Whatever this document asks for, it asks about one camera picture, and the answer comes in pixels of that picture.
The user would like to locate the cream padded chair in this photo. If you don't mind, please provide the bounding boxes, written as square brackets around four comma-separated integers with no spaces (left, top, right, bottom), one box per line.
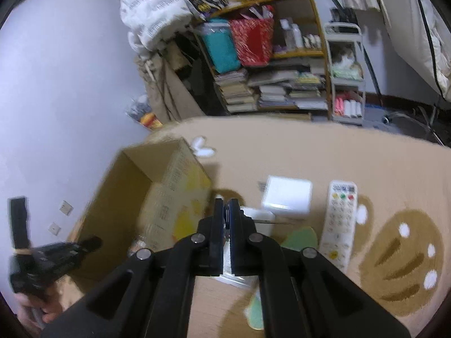
[366,0,451,146]

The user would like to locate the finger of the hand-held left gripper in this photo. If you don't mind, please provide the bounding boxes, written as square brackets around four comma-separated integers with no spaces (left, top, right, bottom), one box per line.
[76,237,103,258]

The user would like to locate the white remote control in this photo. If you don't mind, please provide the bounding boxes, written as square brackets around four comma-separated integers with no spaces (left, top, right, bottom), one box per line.
[319,180,359,272]

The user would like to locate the stack of books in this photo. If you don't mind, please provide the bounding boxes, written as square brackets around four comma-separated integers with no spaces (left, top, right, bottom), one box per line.
[213,65,330,114]

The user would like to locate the teal bag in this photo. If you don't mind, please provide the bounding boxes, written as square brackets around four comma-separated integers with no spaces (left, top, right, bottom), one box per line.
[201,21,242,73]

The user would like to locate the white charger adapter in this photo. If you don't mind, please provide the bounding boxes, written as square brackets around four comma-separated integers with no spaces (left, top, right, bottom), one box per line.
[259,175,313,219]

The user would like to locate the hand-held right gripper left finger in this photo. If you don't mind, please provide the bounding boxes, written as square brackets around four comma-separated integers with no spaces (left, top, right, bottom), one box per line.
[40,197,226,338]

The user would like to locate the pink and white bottles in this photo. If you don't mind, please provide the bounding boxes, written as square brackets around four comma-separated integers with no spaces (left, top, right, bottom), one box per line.
[335,95,363,118]

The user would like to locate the bag of plush toys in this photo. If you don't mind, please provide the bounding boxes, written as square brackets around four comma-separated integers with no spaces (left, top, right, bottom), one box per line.
[127,95,163,131]

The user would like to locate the white trolley cart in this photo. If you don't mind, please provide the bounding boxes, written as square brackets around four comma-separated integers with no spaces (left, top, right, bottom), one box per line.
[324,21,367,127]

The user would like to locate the white brown plush toy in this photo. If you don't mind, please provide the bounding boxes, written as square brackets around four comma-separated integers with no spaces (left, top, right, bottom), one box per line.
[333,50,355,69]

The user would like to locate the black garment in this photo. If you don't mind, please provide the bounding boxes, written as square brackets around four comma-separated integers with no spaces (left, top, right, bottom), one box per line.
[173,35,226,115]

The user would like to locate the green card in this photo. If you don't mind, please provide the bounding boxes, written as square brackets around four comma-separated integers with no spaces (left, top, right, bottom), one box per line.
[245,226,319,330]

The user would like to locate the black pouch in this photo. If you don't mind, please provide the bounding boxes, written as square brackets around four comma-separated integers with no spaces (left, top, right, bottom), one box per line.
[330,7,357,25]

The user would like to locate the row of small cosmetic bottles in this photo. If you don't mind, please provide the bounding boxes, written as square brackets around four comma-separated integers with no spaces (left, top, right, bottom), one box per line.
[280,17,322,52]

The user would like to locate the white puffer jacket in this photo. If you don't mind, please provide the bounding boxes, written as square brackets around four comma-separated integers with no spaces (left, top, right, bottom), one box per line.
[118,0,193,54]

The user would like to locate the cardboard box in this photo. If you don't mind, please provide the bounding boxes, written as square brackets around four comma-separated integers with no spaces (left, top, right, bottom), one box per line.
[67,137,214,282]

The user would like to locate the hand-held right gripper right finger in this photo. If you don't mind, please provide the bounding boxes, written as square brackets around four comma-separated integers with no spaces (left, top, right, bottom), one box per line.
[225,198,411,338]

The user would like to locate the white cylinder with strap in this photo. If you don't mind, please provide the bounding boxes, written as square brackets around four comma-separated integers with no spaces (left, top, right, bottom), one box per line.
[243,207,293,225]

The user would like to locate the green tissue packs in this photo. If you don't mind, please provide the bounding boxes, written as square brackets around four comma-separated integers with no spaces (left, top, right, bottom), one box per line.
[333,63,363,80]

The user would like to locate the red gift bag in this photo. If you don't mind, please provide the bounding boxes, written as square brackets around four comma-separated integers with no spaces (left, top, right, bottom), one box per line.
[229,5,275,67]

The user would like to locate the wooden shelf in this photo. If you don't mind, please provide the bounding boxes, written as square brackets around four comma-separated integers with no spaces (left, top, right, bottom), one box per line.
[192,0,333,120]

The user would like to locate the person's left hand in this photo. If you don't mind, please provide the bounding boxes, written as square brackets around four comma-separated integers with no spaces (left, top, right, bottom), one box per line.
[16,278,66,324]

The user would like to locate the beige coat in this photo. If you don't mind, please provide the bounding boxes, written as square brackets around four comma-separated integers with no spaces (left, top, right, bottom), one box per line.
[137,40,205,124]

